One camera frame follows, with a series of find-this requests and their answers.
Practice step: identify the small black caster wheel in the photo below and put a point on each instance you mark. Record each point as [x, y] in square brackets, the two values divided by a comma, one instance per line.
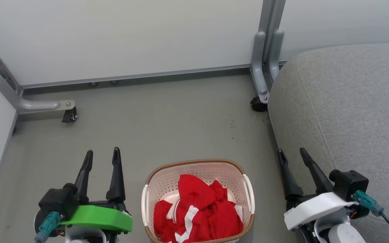
[70, 115]

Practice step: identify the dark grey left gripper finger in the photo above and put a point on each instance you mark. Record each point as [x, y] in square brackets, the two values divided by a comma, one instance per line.
[116, 179]
[83, 175]

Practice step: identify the red garment with white stripes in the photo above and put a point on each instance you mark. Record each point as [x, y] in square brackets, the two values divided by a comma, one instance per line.
[214, 222]

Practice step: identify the grey partition bottom rail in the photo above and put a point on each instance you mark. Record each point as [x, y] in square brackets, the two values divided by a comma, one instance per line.
[130, 77]

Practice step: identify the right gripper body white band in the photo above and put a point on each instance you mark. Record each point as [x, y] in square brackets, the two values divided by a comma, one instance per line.
[316, 207]

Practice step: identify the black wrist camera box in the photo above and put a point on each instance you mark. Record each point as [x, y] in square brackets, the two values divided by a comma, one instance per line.
[348, 184]
[57, 200]

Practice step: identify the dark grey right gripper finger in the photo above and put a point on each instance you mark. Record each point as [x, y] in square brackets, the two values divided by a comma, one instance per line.
[287, 179]
[316, 173]

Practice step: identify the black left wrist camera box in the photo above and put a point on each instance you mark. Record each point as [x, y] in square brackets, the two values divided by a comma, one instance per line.
[57, 200]

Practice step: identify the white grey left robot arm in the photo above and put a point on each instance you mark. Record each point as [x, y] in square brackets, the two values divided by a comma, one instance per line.
[86, 236]

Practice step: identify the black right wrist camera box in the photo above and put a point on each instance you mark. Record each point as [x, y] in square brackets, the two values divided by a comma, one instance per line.
[348, 184]

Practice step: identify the long grey partition foot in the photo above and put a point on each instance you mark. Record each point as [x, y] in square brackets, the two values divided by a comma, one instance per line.
[29, 104]

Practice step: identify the grey fabric sofa cushion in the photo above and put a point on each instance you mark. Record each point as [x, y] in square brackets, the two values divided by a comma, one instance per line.
[349, 114]

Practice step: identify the white perforated basket brown rim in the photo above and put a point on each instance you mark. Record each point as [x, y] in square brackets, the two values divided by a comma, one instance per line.
[167, 182]

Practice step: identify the round black caster wheel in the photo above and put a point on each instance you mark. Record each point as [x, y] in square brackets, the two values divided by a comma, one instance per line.
[258, 104]

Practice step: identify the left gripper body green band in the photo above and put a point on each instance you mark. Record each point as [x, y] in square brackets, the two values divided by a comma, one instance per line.
[96, 217]

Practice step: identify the short grey partition foot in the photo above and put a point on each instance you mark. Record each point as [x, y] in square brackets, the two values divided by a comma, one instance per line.
[275, 54]

